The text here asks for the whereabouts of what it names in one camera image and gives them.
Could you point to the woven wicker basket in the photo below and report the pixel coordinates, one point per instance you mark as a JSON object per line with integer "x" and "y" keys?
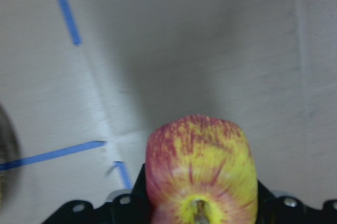
{"x": 9, "y": 152}

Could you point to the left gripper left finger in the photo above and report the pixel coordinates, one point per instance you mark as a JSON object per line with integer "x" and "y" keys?
{"x": 133, "y": 207}

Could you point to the red yellow apple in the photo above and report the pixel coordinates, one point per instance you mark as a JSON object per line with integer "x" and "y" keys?
{"x": 200, "y": 169}

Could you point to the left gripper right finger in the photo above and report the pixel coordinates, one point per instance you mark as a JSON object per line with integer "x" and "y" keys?
{"x": 289, "y": 209}

